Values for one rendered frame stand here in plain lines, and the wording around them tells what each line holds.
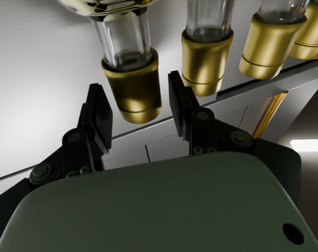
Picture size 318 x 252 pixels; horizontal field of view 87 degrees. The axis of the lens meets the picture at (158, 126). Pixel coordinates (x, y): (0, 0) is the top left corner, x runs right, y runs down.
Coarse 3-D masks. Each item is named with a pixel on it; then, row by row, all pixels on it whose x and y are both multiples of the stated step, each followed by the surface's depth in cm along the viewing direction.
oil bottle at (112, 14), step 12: (60, 0) 6; (72, 0) 6; (84, 0) 6; (96, 0) 6; (108, 0) 6; (120, 0) 6; (132, 0) 6; (144, 0) 7; (156, 0) 7; (84, 12) 6; (96, 12) 6; (108, 12) 7; (120, 12) 7; (132, 12) 7
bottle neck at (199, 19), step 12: (192, 0) 10; (204, 0) 9; (216, 0) 9; (228, 0) 9; (192, 12) 10; (204, 12) 10; (216, 12) 10; (228, 12) 10; (192, 24) 11; (204, 24) 10; (216, 24) 10; (228, 24) 10; (192, 36) 11; (204, 36) 11; (216, 36) 11; (228, 36) 12
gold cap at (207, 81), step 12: (192, 48) 11; (204, 48) 11; (216, 48) 11; (228, 48) 11; (192, 60) 12; (204, 60) 11; (216, 60) 12; (192, 72) 13; (204, 72) 12; (216, 72) 12; (192, 84) 13; (204, 84) 13; (216, 84) 13
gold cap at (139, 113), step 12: (156, 60) 10; (108, 72) 10; (120, 72) 9; (132, 72) 9; (144, 72) 9; (156, 72) 10; (120, 84) 10; (132, 84) 10; (144, 84) 10; (156, 84) 11; (120, 96) 11; (132, 96) 10; (144, 96) 11; (156, 96) 11; (120, 108) 12; (132, 108) 11; (144, 108) 11; (156, 108) 12; (132, 120) 12; (144, 120) 12
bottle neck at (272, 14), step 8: (264, 0) 12; (272, 0) 11; (280, 0) 11; (288, 0) 11; (296, 0) 11; (304, 0) 11; (264, 8) 12; (272, 8) 11; (280, 8) 11; (288, 8) 11; (296, 8) 11; (304, 8) 11; (264, 16) 12; (272, 16) 12; (280, 16) 11; (288, 16) 11; (296, 16) 11
